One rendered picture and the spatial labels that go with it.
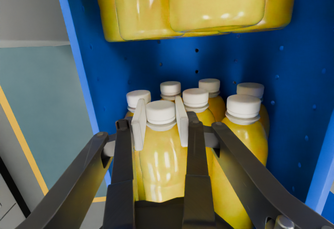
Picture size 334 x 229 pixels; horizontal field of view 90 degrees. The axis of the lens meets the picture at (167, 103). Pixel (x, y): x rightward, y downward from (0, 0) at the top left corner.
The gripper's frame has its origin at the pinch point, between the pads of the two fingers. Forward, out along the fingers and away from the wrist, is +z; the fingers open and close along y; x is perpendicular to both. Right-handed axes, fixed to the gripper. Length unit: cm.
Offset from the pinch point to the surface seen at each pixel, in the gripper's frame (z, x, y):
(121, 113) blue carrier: 9.8, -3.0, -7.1
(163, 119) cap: 0.9, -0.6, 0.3
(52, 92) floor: 114, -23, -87
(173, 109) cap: 1.6, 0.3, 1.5
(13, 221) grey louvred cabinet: 94, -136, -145
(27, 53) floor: 114, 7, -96
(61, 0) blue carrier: 1.9, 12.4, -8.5
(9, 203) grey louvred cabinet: 99, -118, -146
